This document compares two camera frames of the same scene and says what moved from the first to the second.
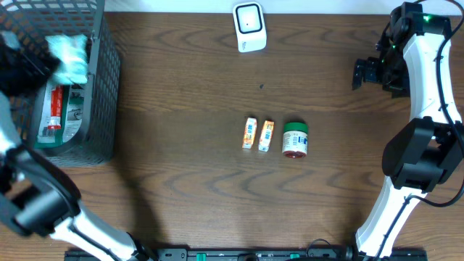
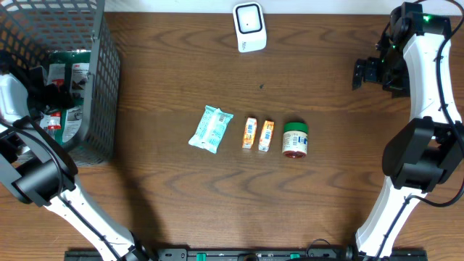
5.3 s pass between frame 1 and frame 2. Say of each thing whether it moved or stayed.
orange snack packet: stayed
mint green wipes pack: moved
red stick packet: stayed
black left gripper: moved
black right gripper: stayed
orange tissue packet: stayed
